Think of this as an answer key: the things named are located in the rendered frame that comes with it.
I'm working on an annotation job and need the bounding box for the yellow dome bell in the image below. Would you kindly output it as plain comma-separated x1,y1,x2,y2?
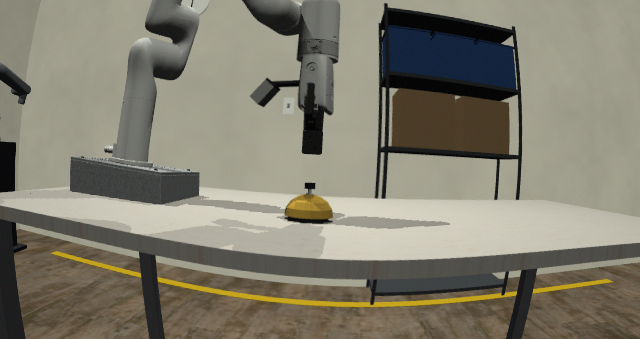
285,183,333,224

